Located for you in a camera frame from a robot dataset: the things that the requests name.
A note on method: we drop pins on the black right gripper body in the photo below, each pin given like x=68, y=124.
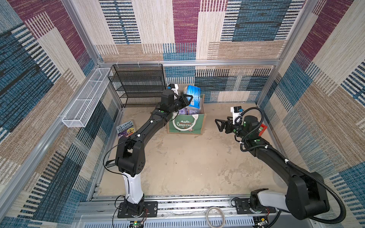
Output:
x=228, y=125

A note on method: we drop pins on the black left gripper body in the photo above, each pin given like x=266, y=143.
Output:
x=176, y=108

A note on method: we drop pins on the blue wave tissue pack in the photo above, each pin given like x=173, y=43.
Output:
x=195, y=92

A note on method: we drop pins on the purple tissue pack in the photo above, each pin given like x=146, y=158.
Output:
x=183, y=111
x=193, y=111

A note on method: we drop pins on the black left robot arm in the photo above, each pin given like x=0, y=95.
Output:
x=130, y=155

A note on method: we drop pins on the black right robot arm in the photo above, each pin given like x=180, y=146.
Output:
x=306, y=195

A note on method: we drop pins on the green burlap Christmas canvas bag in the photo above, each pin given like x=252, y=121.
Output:
x=188, y=124

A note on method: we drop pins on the red tape dispenser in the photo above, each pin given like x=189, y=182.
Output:
x=262, y=129

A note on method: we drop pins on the colourful paperback book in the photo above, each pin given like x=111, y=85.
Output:
x=126, y=129

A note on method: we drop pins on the black stapler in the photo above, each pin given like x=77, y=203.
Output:
x=110, y=163

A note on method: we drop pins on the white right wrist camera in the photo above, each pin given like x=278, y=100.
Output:
x=236, y=114

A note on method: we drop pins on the black wire mesh shelf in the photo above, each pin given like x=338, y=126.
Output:
x=138, y=85

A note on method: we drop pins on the white wire mesh basket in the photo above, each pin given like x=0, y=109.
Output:
x=86, y=102

